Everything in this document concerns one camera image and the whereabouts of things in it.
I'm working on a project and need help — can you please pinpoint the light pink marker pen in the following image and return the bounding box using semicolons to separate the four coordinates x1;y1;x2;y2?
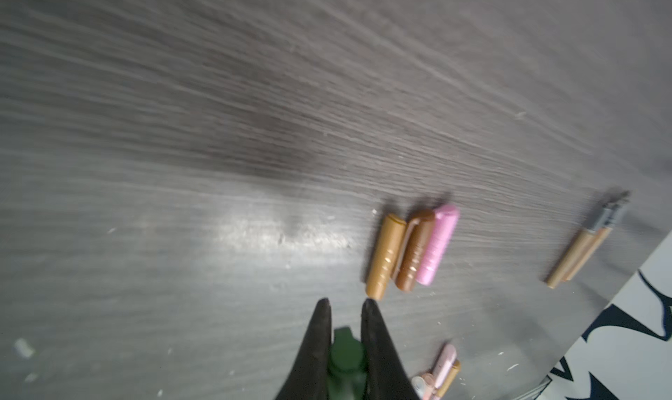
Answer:
421;343;457;399

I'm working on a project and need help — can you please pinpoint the lilac pink pen cap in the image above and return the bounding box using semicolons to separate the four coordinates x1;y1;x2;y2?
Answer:
416;204;460;286

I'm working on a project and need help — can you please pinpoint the brown pen cap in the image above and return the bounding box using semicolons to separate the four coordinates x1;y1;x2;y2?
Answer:
393;209;436;293

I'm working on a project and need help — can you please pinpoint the green pen cap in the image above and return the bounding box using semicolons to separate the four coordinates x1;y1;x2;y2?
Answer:
327;327;368;400

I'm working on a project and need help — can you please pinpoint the olive tan marker pen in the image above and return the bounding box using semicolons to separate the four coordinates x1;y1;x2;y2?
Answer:
432;360;461;400

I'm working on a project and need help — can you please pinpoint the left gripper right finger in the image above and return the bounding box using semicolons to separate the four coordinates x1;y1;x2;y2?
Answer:
360;299;418;400

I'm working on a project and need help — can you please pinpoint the brown marker pen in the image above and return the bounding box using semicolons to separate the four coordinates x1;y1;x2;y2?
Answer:
563;192;629;282

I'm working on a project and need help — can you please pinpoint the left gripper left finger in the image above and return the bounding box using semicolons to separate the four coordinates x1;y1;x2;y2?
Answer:
276;298;333;400

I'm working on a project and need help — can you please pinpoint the gold pen cap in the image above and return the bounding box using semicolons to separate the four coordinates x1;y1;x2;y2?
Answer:
366;214;407;301

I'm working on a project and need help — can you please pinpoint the gold ochre marker pen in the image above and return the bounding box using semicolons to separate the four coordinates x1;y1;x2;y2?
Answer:
546;202;614;289

